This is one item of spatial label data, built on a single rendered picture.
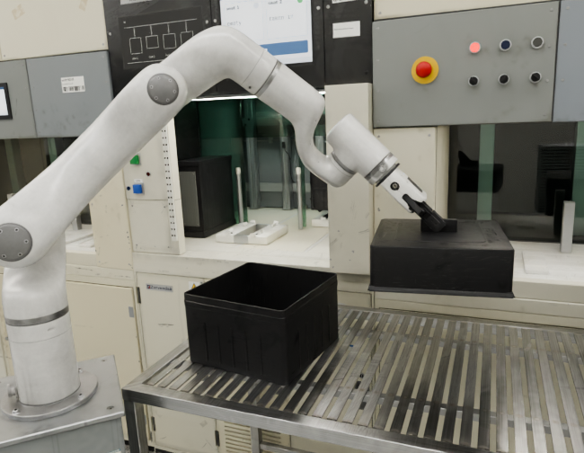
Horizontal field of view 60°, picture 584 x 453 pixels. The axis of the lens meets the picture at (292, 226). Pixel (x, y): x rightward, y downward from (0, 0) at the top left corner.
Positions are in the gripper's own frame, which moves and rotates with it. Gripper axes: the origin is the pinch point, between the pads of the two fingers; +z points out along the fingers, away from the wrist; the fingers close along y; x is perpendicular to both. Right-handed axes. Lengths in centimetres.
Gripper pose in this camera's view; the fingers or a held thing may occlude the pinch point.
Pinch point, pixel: (435, 221)
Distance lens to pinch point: 119.9
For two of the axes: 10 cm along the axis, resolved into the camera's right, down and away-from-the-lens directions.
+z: 7.1, 7.0, -0.3
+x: -6.5, 6.8, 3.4
